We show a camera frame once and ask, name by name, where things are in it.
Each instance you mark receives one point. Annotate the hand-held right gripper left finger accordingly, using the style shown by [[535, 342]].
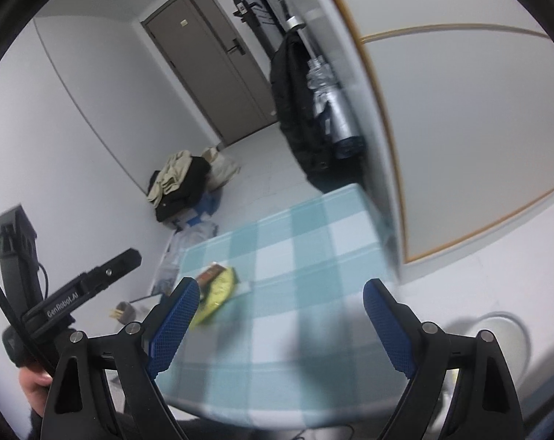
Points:
[[176, 321]]

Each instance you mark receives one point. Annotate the beige clothing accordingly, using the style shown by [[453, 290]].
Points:
[[173, 174]]

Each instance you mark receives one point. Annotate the clear plastic bags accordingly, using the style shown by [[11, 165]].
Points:
[[180, 252]]

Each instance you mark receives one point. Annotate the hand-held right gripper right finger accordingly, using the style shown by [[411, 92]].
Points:
[[389, 325]]

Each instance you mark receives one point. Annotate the checked teal tablecloth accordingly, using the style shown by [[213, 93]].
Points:
[[304, 247]]

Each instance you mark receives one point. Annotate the grey cup with sticks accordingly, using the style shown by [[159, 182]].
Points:
[[123, 311]]

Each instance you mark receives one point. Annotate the person's left hand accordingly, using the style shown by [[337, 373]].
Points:
[[36, 385]]

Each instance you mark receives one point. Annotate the silver folded umbrella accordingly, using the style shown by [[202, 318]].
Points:
[[336, 110]]

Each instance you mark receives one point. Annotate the black metal door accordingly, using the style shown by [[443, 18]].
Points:
[[254, 4]]

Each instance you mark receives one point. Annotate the foil snack bag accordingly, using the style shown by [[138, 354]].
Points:
[[219, 295]]

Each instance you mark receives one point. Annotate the black bag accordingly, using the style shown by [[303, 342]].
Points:
[[185, 188]]

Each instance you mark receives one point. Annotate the blue box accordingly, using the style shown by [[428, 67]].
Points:
[[203, 208]]

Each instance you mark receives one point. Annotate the white round trash bin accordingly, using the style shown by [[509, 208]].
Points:
[[506, 343]]

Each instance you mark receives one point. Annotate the white cabinet with gold trim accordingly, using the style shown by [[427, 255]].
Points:
[[464, 123]]

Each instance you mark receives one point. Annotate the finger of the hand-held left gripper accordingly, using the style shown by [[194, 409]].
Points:
[[116, 268]]

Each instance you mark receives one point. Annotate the brown foil wrapper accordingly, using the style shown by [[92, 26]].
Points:
[[210, 276]]

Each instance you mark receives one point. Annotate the grey brown door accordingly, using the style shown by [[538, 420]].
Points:
[[212, 68]]

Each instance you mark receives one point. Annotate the beige cloth bag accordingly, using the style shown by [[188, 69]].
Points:
[[222, 167]]

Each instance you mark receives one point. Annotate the black jacket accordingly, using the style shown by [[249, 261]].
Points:
[[299, 114]]

